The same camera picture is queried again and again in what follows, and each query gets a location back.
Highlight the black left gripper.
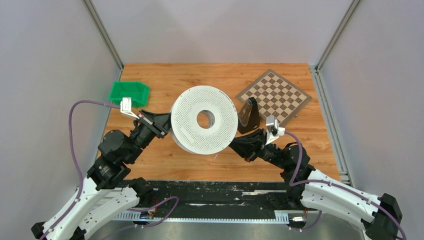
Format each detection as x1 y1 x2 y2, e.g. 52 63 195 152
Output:
125 108 184 164

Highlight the green plastic bin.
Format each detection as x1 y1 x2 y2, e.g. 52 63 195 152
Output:
108 81 150 108

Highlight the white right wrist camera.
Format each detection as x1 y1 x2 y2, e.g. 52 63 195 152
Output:
265 116 286 145

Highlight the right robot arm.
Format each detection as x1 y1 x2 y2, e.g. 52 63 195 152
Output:
229 129 407 240

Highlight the wooden chessboard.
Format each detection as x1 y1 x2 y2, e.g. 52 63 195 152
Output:
235 69 312 127

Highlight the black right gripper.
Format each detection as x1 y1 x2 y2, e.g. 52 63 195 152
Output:
223 128 287 171

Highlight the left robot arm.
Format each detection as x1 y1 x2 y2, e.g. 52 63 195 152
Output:
31 110 172 240

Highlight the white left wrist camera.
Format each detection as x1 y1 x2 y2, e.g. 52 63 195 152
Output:
120 97 139 120

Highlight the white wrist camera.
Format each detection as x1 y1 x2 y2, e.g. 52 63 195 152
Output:
265 116 286 145
120 97 139 120

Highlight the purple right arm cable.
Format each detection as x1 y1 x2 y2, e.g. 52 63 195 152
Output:
284 130 408 240

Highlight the grey cable spool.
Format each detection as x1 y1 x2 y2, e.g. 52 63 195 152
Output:
170 85 238 155

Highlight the black metronome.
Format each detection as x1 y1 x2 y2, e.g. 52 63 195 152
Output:
237 97 261 134

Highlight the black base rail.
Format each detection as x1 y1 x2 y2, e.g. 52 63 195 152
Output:
137 180 306 220

